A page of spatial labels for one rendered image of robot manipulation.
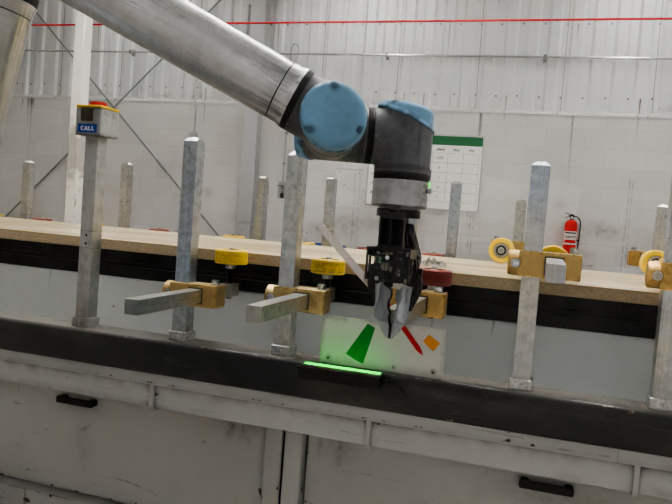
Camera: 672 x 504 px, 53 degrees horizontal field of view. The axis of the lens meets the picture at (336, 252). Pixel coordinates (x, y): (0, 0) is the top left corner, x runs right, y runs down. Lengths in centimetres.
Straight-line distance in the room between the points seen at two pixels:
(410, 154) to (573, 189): 750
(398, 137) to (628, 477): 79
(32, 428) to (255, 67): 152
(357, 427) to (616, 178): 731
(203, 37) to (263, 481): 119
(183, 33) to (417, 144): 38
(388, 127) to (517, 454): 72
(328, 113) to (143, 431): 128
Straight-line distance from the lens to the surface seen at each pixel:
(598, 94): 869
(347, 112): 92
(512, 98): 868
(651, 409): 140
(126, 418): 201
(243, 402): 157
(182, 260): 156
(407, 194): 106
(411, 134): 107
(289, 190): 145
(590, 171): 856
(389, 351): 140
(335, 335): 143
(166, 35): 97
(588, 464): 145
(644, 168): 863
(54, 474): 220
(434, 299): 137
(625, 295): 157
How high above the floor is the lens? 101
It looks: 3 degrees down
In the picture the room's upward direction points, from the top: 4 degrees clockwise
